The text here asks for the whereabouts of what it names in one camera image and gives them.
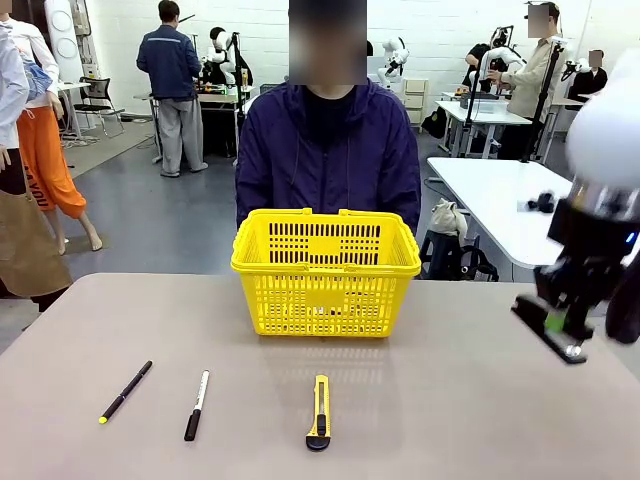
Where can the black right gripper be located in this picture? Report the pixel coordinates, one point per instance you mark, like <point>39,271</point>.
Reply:
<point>585,235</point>

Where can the black stapler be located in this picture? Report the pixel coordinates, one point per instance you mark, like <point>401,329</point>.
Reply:
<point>530,312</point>

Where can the yellow black utility knife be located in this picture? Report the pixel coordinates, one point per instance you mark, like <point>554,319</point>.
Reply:
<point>320,415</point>

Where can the person in beige jacket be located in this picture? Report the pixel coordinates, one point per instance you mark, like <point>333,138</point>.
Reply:
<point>527,90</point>

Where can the yellow plastic shopping basket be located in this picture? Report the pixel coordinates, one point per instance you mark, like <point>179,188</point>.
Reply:
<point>325,299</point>

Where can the seated person in black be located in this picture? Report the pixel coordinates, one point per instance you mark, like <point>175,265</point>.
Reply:
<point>592,80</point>

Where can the standing person in black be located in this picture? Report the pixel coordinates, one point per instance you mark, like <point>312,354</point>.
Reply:
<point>477,55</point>

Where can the person in purple jacket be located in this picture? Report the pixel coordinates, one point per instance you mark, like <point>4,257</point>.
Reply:
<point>325,165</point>

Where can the dark stool with backpack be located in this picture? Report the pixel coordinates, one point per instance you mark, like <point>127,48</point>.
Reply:
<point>450,260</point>

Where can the large white table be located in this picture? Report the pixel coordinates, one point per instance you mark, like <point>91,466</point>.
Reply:
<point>490,200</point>

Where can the beige cloth bag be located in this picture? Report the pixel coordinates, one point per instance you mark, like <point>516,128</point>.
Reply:
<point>447,220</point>

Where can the white background desk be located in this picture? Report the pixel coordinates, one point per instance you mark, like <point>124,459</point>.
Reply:
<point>492,114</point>

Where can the black tripod stand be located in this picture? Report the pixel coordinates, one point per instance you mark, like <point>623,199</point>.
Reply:
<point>472,100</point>
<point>542,100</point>

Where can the white drawer cabinet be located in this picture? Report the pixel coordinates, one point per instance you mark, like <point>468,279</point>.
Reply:
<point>415,100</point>

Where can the white background humanoid robot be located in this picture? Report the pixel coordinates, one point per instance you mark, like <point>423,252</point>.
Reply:
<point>395,60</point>

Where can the white marker black cap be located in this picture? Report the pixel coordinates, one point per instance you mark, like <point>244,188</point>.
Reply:
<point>196,406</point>

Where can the cluttered background workbench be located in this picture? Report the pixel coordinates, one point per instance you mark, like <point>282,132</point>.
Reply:
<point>217,100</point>

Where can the black highlighter pen yellow tip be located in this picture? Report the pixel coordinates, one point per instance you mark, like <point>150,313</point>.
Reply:
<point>125,393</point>

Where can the man in blue jacket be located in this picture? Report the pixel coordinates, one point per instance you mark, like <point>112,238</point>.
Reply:
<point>167,75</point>

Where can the black office chair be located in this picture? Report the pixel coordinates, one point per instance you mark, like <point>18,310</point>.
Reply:
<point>100,92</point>

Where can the mannequin in orange pants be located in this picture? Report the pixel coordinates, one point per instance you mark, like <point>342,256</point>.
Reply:
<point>45,150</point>

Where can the white standing air conditioner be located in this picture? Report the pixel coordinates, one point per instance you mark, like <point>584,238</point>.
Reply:
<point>62,40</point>

